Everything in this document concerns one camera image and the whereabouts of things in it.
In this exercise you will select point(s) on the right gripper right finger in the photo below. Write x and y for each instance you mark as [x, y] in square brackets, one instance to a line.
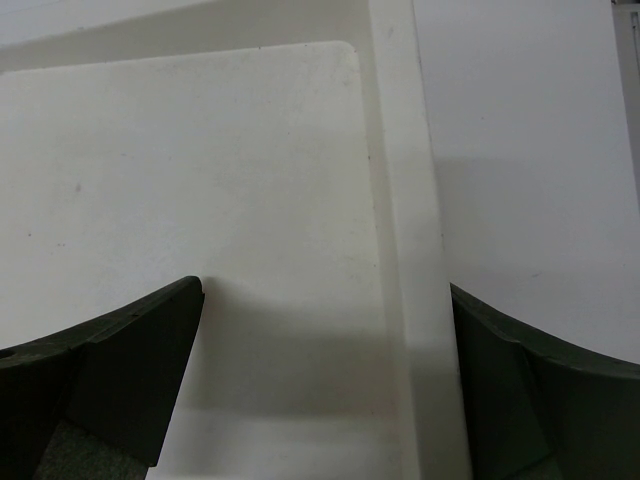
[537, 406]

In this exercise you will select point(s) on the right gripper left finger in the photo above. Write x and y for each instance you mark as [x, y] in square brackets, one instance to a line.
[94, 401]

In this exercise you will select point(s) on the white drawer cabinet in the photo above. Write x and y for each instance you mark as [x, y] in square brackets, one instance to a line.
[277, 150]

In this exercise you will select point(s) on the right side aluminium rail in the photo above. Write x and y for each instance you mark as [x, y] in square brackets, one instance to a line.
[626, 24]

